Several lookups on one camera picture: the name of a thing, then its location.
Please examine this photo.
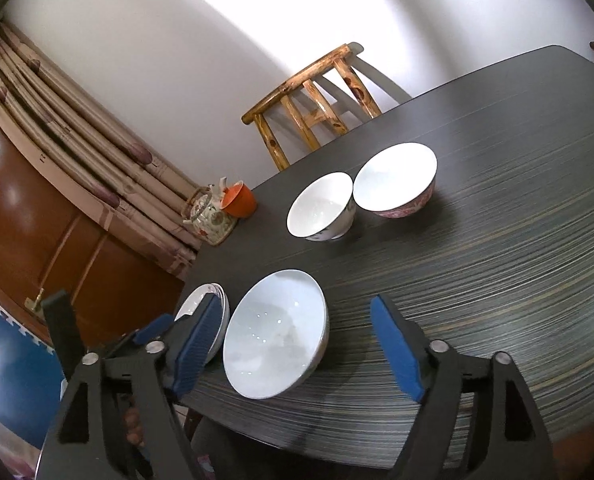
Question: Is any wooden chair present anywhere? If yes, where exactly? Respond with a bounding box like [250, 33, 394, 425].
[241, 42, 383, 171]

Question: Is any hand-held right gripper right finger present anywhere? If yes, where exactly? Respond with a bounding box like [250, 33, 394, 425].
[369, 295, 560, 480]

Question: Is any orange lidded cup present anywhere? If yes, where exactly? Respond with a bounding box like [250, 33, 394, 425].
[220, 182, 256, 220]

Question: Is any beige patterned curtain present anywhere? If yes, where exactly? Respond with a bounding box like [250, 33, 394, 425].
[0, 22, 203, 281]

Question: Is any small white floral bowl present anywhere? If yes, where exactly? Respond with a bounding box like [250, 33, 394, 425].
[286, 172, 356, 242]

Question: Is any white bowl pink pattern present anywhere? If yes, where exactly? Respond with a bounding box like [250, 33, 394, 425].
[353, 142, 438, 219]

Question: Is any floral ceramic teapot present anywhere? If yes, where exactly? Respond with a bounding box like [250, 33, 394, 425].
[182, 176, 239, 246]

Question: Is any large light blue bowl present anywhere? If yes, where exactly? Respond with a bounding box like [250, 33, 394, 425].
[222, 269, 330, 401]

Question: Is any person's left hand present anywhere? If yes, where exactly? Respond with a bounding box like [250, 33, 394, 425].
[122, 402, 145, 448]

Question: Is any brown wooden door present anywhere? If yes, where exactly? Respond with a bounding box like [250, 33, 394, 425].
[0, 105, 185, 351]

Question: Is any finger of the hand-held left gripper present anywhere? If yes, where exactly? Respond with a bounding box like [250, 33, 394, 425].
[104, 314, 175, 357]

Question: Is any brass door handle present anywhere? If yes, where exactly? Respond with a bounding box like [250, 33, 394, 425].
[24, 287, 48, 313]

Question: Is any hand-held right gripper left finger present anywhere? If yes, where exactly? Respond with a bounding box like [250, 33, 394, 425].
[34, 294, 223, 480]

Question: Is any blue foam floor mat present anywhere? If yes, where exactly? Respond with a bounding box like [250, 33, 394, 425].
[0, 302, 65, 451]

